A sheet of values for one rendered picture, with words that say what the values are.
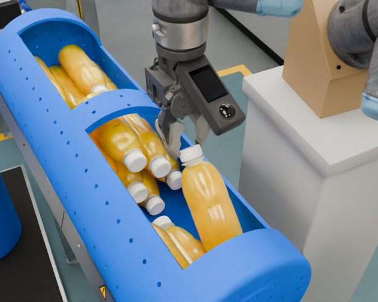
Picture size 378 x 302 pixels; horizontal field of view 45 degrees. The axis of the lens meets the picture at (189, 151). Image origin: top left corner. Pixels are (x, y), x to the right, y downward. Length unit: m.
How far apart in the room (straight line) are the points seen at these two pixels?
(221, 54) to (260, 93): 2.30
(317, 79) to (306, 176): 0.20
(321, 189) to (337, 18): 0.34
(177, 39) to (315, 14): 0.40
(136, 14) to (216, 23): 0.65
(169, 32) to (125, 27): 3.06
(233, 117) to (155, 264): 0.23
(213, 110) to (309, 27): 0.40
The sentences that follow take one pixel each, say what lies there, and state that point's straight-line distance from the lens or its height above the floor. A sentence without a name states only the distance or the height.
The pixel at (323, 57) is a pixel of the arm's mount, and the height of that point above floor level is 1.28.
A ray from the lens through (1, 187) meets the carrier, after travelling 1.89.
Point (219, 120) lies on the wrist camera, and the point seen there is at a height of 1.37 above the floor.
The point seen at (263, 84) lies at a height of 1.15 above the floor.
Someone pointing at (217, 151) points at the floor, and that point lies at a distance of 2.54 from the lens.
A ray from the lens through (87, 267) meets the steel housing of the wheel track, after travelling 1.08.
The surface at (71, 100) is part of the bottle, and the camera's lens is 1.14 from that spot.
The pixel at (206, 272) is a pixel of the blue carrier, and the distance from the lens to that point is 0.63.
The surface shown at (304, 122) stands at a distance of 0.98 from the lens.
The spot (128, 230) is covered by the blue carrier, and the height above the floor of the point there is 1.20.
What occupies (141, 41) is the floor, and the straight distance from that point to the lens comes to 3.48.
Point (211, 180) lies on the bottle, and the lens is 0.74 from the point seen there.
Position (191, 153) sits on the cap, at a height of 1.25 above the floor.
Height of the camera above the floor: 1.77
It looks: 44 degrees down
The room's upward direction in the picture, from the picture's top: straight up
